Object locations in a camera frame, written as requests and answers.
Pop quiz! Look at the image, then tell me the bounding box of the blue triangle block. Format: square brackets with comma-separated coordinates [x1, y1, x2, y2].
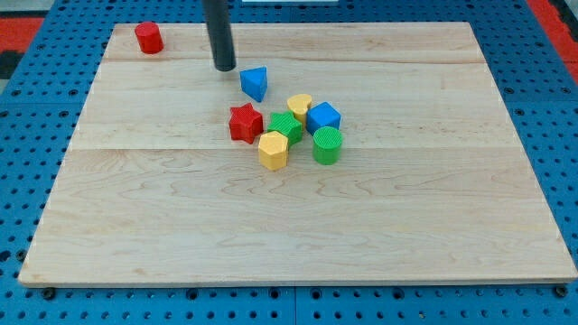
[239, 66, 268, 102]

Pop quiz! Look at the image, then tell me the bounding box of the green star block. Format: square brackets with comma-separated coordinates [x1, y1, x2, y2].
[267, 111, 303, 146]

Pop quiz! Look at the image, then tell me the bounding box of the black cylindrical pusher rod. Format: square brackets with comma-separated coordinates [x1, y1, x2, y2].
[201, 0, 237, 72]

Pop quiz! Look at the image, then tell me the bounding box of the yellow hexagon block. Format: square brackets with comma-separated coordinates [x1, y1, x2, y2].
[258, 131, 288, 171]

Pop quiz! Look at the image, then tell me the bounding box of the blue cube block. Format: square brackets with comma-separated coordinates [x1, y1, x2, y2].
[306, 102, 341, 135]

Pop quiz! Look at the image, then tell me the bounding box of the red cylinder block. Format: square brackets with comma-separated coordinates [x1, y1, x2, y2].
[135, 22, 164, 54]

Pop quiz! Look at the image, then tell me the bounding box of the yellow heart block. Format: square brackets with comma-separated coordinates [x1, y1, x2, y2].
[286, 94, 312, 129]

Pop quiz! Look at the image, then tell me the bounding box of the red star block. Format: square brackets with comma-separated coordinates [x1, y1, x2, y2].
[228, 103, 264, 144]

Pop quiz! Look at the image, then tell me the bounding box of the green cylinder block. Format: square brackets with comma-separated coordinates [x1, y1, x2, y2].
[312, 126, 343, 165]

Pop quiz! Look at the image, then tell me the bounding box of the light wooden board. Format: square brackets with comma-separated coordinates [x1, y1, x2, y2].
[18, 23, 577, 288]

